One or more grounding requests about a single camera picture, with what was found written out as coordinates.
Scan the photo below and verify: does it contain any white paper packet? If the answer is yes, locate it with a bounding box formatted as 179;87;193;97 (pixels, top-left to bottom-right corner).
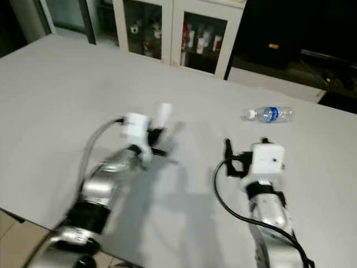
155;102;173;130

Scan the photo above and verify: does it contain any clear plastic water bottle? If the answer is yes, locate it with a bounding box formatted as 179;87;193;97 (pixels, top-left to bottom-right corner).
247;106;295;122

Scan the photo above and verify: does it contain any dark low side table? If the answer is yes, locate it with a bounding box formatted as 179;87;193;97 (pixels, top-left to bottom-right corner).
226;47;357;115

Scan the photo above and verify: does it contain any black box orange label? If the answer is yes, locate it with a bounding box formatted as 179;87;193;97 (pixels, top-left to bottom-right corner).
248;31;299;70

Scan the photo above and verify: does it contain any white glass door cabinet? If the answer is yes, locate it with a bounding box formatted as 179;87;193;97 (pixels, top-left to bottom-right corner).
113;0;246;80

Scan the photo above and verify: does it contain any grey framed glass door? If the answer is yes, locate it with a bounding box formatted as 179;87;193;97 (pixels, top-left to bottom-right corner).
8;0;95;45

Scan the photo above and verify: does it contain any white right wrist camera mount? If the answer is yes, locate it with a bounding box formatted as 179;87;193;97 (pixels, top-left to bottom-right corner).
251;142;286;176

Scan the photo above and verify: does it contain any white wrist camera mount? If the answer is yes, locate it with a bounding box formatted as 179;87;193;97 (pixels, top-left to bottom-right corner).
251;142;286;176
122;112;154;162

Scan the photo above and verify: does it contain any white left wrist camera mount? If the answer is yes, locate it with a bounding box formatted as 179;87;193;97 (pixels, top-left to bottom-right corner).
122;112;154;162

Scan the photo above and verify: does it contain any grey left arm cable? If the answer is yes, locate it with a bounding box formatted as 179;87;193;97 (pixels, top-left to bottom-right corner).
84;117;126;179

